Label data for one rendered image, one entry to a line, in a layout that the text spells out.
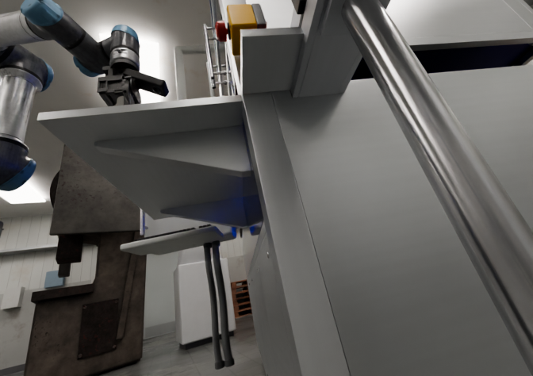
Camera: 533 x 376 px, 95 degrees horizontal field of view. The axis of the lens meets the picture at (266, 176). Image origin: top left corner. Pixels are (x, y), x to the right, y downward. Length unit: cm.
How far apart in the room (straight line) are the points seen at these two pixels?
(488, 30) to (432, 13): 17
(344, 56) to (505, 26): 68
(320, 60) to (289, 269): 38
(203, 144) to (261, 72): 21
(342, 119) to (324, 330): 39
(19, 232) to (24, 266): 89
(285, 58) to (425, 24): 53
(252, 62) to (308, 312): 43
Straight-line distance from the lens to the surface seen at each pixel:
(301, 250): 41
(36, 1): 89
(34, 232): 877
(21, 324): 837
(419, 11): 100
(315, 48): 50
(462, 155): 30
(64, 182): 407
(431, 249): 51
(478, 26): 106
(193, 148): 60
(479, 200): 29
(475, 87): 82
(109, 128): 64
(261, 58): 50
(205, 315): 396
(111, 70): 84
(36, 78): 123
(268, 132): 50
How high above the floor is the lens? 48
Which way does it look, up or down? 24 degrees up
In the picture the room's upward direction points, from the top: 13 degrees counter-clockwise
